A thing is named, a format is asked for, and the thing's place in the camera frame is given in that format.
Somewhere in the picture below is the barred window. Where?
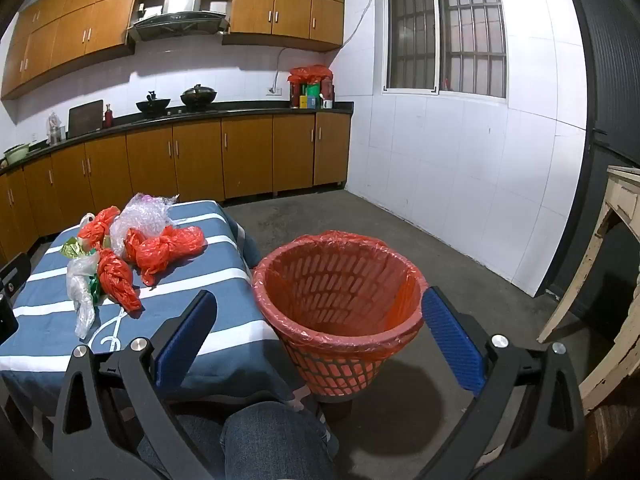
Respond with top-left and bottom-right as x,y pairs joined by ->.
382,0 -> 508,106

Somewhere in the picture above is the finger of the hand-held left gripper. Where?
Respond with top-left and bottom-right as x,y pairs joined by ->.
0,252 -> 32,306
0,296 -> 20,343

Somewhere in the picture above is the red plastic bag on boxes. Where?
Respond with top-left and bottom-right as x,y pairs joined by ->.
287,65 -> 333,86

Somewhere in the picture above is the dark door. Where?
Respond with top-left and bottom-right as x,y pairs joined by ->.
542,0 -> 640,311

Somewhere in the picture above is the green plastic wrapper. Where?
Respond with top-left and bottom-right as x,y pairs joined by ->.
87,272 -> 108,306

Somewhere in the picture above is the black kitchen countertop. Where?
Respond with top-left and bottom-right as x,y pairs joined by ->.
0,101 -> 355,176

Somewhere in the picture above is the person's leg in jeans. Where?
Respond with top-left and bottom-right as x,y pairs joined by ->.
137,399 -> 337,480

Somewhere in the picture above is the red mesh waste basket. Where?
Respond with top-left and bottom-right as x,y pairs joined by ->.
252,232 -> 431,403

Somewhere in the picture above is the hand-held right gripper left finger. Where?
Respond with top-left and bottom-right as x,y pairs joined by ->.
50,289 -> 219,480

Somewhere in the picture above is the blue white striped tablecloth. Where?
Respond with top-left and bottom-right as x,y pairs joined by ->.
0,200 -> 323,413

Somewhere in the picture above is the green gold foil wrapper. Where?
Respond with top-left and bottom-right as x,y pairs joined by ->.
60,237 -> 96,261

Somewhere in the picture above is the row of wooden wall cabinets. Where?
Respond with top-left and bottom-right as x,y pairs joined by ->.
0,0 -> 346,101

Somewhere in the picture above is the steel range hood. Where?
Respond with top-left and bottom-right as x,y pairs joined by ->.
126,0 -> 231,43

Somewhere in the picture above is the black wok with lid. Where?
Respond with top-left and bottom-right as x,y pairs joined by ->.
180,85 -> 219,110

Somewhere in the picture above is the red knotted plastic bag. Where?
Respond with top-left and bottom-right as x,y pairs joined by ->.
97,248 -> 143,313
77,206 -> 121,251
124,228 -> 151,263

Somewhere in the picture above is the row of wooden base cabinets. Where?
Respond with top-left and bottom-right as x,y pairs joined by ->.
0,110 -> 353,261

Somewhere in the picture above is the long white wall cable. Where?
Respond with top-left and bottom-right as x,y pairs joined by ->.
342,0 -> 388,47

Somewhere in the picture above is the clear plastic bag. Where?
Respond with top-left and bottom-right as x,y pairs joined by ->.
66,252 -> 101,339
110,192 -> 180,256

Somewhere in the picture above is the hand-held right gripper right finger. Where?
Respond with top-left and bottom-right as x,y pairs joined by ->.
415,286 -> 587,480

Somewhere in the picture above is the white power cable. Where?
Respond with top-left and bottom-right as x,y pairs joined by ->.
272,46 -> 301,90

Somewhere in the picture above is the dark cutting board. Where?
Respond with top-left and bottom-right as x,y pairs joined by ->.
67,101 -> 104,137

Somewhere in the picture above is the red plastic bin liner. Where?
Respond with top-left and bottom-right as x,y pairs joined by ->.
251,230 -> 431,361

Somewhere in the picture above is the cream wooden furniture frame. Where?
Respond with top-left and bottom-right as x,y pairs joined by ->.
537,164 -> 640,413

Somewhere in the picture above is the large red plastic bag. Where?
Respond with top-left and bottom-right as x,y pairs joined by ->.
136,225 -> 207,287

